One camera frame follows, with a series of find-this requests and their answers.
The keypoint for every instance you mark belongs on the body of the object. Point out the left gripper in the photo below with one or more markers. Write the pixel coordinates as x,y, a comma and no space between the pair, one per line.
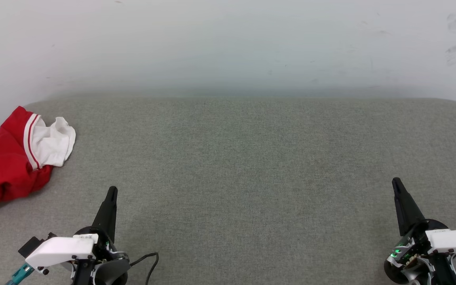
107,253

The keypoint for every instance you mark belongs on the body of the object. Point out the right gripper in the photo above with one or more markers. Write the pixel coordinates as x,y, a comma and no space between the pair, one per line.
414,257

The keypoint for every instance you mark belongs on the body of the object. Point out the red and white shirt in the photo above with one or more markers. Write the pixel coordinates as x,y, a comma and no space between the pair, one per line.
2,166

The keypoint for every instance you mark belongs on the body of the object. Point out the right wrist camera housing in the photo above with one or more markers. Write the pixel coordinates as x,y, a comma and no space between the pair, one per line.
453,239

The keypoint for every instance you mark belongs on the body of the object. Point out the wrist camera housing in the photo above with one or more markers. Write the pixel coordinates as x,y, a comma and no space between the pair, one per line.
453,239
59,249

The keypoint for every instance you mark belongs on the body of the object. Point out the left wrist camera housing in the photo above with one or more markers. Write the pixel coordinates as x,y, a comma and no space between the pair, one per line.
59,249

